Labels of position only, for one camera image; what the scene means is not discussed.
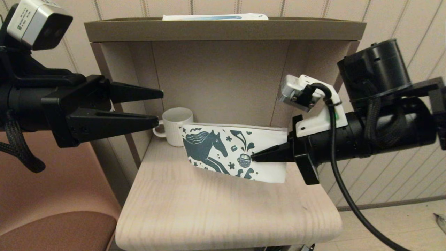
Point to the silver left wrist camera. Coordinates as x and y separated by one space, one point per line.
31 21

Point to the white ribbed ceramic mug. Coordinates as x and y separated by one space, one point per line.
174 125

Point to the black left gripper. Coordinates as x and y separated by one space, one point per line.
76 97

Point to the brown wall baseboard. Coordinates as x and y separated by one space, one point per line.
390 203

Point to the white blue toothpaste box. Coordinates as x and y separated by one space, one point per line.
209 16

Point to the beige wooden shelf table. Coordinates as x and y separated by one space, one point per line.
223 216

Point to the white right camera bracket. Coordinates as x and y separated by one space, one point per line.
324 122

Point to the dark metal base part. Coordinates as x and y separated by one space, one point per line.
309 248

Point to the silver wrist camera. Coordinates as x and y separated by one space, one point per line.
289 90
31 21

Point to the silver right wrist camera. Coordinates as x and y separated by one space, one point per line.
289 90

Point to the grey object on floor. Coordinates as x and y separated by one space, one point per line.
441 223

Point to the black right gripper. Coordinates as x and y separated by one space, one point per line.
331 146

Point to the white horse-print zipper pouch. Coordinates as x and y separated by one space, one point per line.
268 150

